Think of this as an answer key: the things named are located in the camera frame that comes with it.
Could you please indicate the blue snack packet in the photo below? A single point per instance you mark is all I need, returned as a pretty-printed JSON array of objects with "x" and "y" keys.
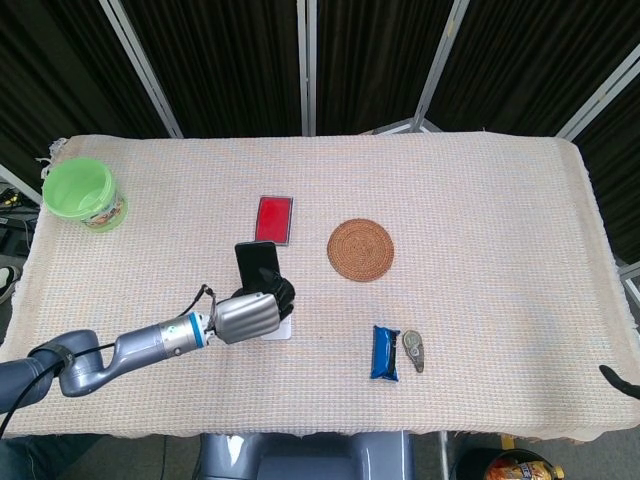
[{"x": 385, "y": 354}]

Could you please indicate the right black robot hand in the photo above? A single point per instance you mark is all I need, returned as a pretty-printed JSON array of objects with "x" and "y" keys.
[{"x": 622, "y": 382}]

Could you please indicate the grey correction tape dispenser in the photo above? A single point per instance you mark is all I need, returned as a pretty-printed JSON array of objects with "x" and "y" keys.
[{"x": 415, "y": 350}]

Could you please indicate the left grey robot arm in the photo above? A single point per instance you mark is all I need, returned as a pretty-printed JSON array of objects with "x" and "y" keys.
[{"x": 100, "y": 350}]

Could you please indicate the yellow black snack bag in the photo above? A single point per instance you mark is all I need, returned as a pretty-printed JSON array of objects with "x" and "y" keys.
[{"x": 522, "y": 467}]

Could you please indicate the green plastic bucket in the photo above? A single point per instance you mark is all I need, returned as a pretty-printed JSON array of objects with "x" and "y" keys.
[{"x": 85, "y": 192}]

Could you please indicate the red clear plastic box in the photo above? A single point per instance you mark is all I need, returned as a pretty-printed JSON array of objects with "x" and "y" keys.
[{"x": 273, "y": 220}]

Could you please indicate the round woven rattan coaster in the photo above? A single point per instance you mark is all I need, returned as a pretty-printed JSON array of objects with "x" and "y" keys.
[{"x": 360, "y": 250}]

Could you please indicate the black folding screen with frame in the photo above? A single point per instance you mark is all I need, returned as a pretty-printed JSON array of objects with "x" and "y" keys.
[{"x": 225, "y": 60}]

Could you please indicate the beige woven tablecloth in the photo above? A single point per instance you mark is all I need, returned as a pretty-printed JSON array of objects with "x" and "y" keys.
[{"x": 400, "y": 175}]

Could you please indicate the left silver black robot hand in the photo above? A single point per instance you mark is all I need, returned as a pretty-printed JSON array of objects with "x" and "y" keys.
[{"x": 250, "y": 312}]

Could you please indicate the white phone stand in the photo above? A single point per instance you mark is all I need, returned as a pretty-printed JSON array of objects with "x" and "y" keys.
[{"x": 277, "y": 331}]

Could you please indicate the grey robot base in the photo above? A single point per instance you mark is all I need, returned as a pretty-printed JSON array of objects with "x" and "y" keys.
[{"x": 305, "y": 457}]

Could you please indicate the black smartphone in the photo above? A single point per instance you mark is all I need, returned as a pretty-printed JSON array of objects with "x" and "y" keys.
[{"x": 256, "y": 265}]

